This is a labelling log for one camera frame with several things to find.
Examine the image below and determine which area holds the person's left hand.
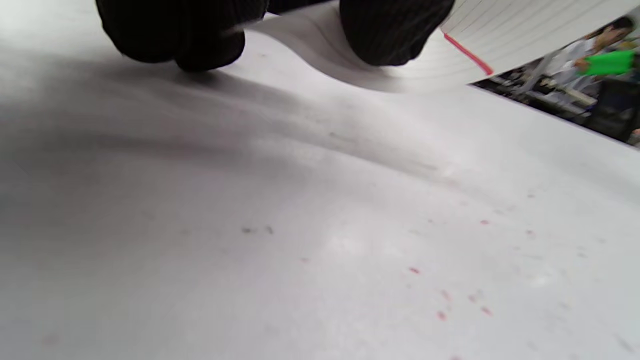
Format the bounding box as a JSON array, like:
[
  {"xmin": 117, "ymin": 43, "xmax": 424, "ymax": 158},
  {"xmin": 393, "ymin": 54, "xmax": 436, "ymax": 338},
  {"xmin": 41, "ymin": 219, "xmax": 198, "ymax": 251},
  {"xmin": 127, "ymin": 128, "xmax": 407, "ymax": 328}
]
[{"xmin": 95, "ymin": 0, "xmax": 456, "ymax": 72}]

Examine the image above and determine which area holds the white lined paper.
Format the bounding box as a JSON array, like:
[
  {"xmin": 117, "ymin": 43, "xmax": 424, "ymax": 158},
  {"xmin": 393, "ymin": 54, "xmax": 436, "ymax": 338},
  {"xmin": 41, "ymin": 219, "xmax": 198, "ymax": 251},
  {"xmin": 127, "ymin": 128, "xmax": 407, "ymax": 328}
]
[{"xmin": 250, "ymin": 0, "xmax": 640, "ymax": 94}]

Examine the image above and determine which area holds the green box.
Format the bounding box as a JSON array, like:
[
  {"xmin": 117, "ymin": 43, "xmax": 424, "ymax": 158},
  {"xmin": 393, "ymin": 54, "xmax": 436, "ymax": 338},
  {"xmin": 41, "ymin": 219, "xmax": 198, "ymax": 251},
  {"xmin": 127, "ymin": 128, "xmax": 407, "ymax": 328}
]
[{"xmin": 581, "ymin": 50, "xmax": 637, "ymax": 77}]

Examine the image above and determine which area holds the black mesh office chair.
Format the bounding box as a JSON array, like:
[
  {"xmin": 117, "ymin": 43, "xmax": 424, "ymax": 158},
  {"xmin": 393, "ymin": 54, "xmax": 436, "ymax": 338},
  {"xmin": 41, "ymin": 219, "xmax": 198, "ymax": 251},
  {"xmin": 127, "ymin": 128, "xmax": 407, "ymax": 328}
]
[{"xmin": 585, "ymin": 77, "xmax": 640, "ymax": 144}]

